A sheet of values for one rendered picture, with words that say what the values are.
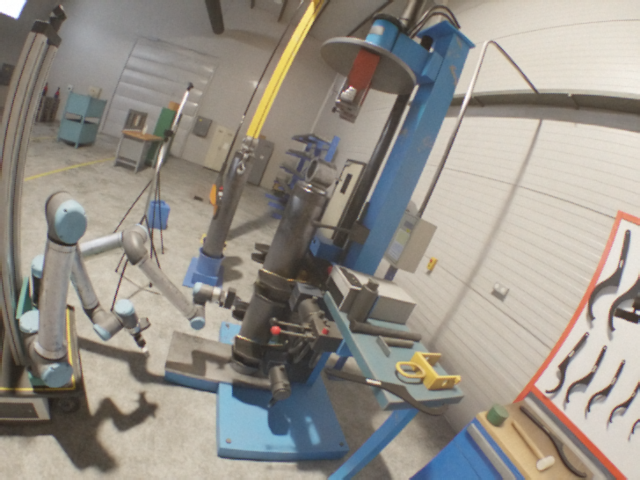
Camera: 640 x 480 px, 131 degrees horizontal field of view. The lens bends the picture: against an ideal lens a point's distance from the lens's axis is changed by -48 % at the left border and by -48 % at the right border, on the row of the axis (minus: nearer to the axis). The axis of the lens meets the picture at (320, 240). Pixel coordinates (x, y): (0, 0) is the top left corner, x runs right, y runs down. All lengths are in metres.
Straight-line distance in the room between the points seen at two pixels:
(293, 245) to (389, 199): 0.61
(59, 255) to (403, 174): 1.64
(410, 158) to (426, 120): 0.25
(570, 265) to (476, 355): 1.19
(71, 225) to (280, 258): 1.08
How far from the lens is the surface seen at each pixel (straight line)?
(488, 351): 2.79
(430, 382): 1.08
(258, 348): 1.70
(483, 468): 1.48
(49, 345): 1.19
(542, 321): 2.58
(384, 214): 1.63
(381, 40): 1.70
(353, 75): 1.41
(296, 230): 1.49
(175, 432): 1.83
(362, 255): 1.66
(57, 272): 1.01
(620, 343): 2.39
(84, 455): 1.75
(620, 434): 2.46
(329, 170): 1.50
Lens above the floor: 1.59
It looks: 13 degrees down
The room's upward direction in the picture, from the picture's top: 24 degrees clockwise
